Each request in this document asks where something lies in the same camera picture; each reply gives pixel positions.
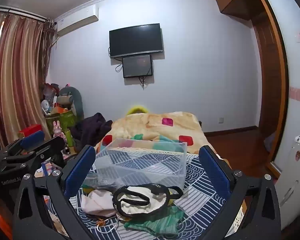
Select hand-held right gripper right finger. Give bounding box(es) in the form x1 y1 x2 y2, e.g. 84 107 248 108
199 145 282 240

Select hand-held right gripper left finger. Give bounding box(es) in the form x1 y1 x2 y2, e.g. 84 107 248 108
13 145 97 240

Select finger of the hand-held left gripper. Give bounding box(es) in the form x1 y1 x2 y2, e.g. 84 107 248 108
2 136 65 170
0 130 45 159

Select pale pink cloth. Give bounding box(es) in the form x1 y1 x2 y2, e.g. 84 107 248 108
80 189 118 217

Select clear plastic box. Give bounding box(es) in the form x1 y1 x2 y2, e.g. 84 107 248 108
94 138 188 192

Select white underwear with black trim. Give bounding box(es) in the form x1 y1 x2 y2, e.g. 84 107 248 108
112 183 184 222

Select green cloth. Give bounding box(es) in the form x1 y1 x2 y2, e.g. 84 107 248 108
124 205 184 235

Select red box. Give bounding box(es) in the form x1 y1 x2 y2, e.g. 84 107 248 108
18 124 42 138

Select pink rabbit toy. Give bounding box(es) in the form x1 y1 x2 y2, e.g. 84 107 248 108
52 121 65 138

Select green bottle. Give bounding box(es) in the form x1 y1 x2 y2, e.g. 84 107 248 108
66 129 74 147

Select dark grey cloth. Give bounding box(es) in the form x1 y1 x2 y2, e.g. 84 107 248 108
84 174 118 189

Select green cardboard box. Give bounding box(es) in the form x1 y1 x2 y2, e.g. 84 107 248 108
45 110 77 135

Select blue patterned bedsheet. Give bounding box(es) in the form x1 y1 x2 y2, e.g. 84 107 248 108
44 152 240 240

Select small white fan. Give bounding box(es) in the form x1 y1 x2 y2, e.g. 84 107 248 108
41 100 51 115

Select dark clothing pile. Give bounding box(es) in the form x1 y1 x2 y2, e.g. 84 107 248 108
70 112 113 153

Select striped red curtain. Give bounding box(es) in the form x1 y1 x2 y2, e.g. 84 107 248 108
0 12 54 148

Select orange fleece blanket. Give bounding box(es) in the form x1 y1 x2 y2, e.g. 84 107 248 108
94 111 217 155

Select white cabinet with stickers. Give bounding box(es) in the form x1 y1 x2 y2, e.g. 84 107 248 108
275 134 300 230

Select yellow plush toy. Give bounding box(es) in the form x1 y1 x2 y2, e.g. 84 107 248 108
126 105 150 115

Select dried branches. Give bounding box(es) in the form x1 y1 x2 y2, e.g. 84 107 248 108
43 17 57 54

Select small black monitor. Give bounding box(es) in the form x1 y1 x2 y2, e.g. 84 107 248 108
122 54 153 79

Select wooden wardrobe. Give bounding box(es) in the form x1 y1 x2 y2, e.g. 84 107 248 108
213 0 289 178

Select white sliding door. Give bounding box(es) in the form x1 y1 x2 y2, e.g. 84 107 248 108
259 0 300 180

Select curtain rod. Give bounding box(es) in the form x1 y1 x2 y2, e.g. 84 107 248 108
0 7 48 20

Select white air conditioner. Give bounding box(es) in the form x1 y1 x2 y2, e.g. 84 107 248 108
54 6 100 37

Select black wall television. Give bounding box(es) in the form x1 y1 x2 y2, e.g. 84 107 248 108
109 23 164 58

